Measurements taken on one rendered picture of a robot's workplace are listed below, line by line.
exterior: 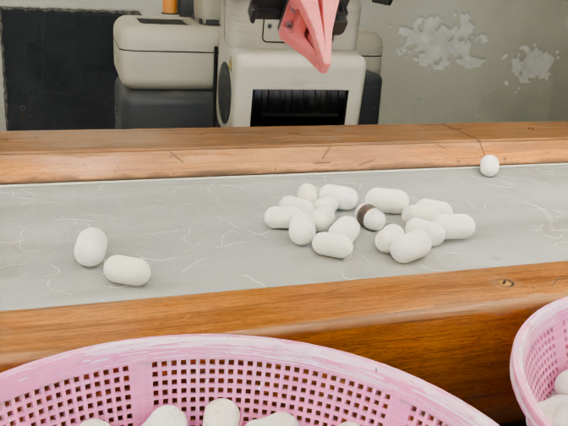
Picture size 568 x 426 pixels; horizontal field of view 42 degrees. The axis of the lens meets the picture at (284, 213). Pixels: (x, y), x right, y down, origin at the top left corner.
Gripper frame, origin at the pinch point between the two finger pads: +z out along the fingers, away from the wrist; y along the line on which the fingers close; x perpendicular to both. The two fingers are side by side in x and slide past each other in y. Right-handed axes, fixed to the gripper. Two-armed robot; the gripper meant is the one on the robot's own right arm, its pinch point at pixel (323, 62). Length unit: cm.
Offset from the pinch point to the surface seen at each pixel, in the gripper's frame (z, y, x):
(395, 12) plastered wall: -137, 101, 129
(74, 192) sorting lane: 7.5, -23.0, 8.8
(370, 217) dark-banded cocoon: 17.6, -0.6, -1.2
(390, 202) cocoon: 15.0, 2.9, 1.1
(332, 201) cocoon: 14.4, -2.4, 1.2
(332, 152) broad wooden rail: 3.1, 3.5, 10.6
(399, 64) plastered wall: -125, 105, 143
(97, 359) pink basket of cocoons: 31.7, -23.9, -15.1
